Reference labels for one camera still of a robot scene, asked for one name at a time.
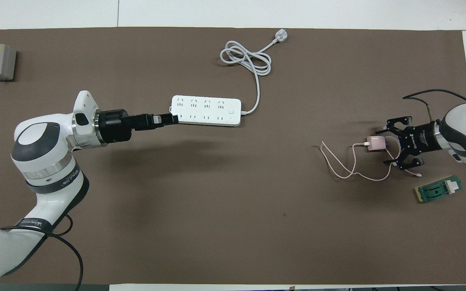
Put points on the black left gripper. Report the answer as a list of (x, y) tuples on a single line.
[(113, 125)]

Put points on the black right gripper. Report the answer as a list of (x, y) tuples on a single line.
[(417, 139)]

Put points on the pink charger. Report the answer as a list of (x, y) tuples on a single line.
[(375, 144)]

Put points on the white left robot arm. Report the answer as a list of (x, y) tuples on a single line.
[(43, 137)]

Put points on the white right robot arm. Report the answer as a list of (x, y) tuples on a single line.
[(465, 129)]

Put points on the white power strip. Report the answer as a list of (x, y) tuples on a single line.
[(204, 111)]

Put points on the brown table mat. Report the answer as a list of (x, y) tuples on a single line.
[(233, 226)]

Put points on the green knife switch block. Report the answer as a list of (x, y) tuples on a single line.
[(435, 192)]

